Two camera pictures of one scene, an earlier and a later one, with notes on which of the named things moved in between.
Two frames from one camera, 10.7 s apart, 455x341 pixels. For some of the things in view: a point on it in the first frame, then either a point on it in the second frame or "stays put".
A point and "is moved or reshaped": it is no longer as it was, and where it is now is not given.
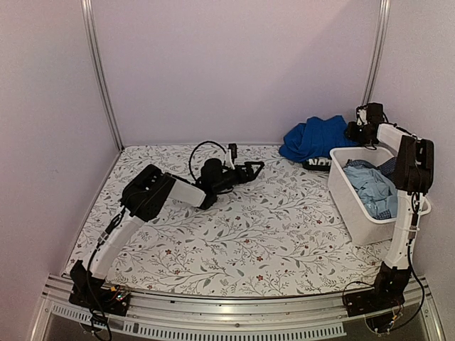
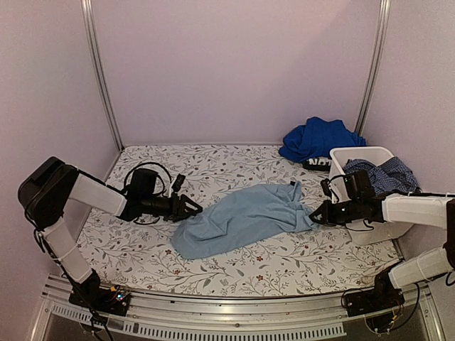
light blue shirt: x=377 y=192 is moved or reshaped
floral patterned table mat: x=281 y=231 stays put
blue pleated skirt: x=315 y=139 stays put
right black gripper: x=352 y=133 -> x=327 y=219
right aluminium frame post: x=381 y=33 stays put
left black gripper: x=243 y=177 -> x=178 y=210
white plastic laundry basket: x=360 y=226 stays put
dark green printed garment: x=322 y=163 stays put
